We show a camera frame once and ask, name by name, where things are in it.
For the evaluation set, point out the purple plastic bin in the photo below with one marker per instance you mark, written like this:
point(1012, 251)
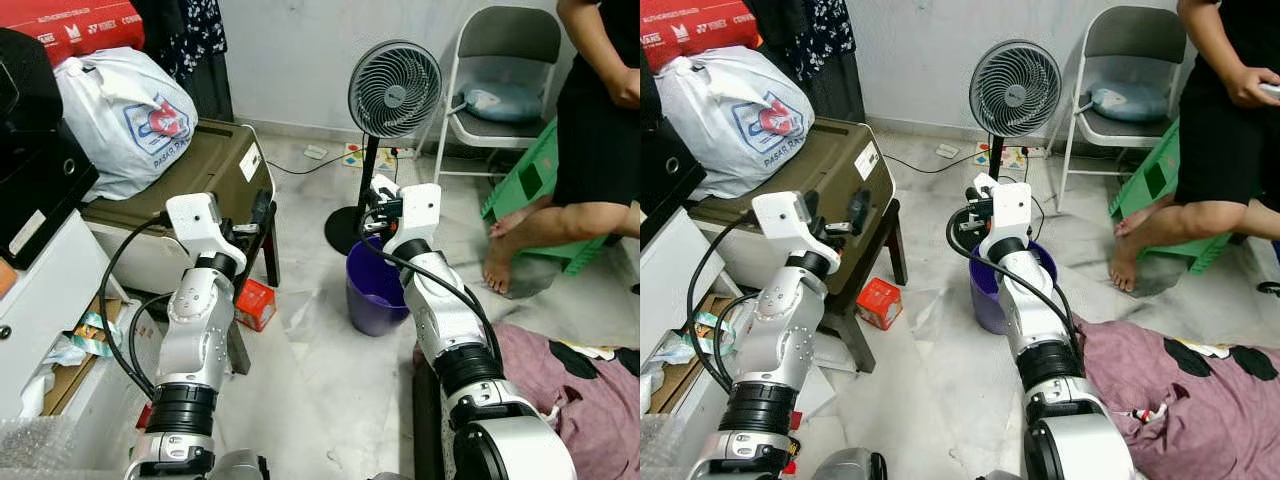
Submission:
point(370, 300)
point(988, 300)

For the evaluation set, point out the olive storage box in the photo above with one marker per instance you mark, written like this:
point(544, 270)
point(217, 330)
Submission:
point(830, 165)
point(215, 165)

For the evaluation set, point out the white printed plastic bag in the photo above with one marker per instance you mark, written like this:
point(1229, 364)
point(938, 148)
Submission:
point(720, 120)
point(110, 120)

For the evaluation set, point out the dark floral garment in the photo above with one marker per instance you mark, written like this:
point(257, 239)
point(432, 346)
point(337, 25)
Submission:
point(815, 40)
point(190, 40)

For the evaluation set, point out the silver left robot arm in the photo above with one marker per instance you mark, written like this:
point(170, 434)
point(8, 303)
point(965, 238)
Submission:
point(195, 330)
point(775, 330)

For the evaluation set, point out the blue-grey seat cushion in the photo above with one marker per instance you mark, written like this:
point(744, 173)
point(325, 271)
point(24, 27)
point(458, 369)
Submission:
point(1130, 102)
point(505, 102)

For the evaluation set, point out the black metal stand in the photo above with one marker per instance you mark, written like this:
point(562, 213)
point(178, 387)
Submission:
point(893, 255)
point(268, 255)

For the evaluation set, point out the pink cartoon print blanket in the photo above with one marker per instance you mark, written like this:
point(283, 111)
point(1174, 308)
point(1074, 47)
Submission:
point(1200, 410)
point(560, 420)

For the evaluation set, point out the silver left robot leg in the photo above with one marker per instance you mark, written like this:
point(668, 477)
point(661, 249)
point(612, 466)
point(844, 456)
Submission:
point(238, 467)
point(848, 466)

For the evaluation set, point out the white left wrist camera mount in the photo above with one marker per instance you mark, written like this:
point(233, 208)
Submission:
point(195, 225)
point(780, 222)

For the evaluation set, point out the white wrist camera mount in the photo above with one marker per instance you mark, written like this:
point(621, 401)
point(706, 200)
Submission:
point(418, 215)
point(195, 225)
point(1010, 215)
point(780, 222)

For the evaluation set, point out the person in black dress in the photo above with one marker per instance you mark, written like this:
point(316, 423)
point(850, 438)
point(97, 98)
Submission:
point(1215, 150)
point(590, 130)

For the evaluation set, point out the red racket bag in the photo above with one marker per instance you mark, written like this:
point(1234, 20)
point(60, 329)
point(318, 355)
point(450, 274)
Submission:
point(70, 20)
point(695, 22)

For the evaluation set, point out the white drawer cabinet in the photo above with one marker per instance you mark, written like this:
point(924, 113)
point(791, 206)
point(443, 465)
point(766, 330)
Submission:
point(670, 290)
point(40, 310)

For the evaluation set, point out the silver robot leg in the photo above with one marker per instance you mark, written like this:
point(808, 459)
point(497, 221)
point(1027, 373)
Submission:
point(997, 476)
point(848, 466)
point(238, 467)
point(383, 476)

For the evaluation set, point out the small red carton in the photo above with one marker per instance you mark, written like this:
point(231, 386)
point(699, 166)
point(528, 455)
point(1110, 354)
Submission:
point(880, 303)
point(255, 305)

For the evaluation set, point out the black rounded bag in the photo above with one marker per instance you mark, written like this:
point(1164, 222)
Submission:
point(648, 100)
point(25, 85)

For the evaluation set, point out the black box with label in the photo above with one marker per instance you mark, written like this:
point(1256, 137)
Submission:
point(665, 180)
point(40, 190)

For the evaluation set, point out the grey folding chair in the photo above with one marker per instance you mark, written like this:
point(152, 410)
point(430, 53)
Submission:
point(1135, 35)
point(505, 35)

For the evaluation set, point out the brown cardboard piece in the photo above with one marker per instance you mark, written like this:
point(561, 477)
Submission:
point(675, 385)
point(65, 385)

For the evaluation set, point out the colourful power strip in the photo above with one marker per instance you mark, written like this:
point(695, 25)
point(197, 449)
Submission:
point(385, 157)
point(1015, 157)

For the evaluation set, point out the silver right robot leg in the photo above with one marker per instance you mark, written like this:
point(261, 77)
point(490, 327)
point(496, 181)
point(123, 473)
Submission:
point(383, 476)
point(997, 476)

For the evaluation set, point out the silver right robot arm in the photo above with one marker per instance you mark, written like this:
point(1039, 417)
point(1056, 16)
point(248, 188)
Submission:
point(440, 310)
point(1025, 310)

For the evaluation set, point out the green plastic stool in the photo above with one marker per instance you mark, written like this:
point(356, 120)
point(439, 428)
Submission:
point(530, 170)
point(1150, 175)

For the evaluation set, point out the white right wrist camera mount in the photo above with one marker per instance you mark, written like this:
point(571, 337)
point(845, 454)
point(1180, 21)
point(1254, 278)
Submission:
point(418, 215)
point(1010, 215)

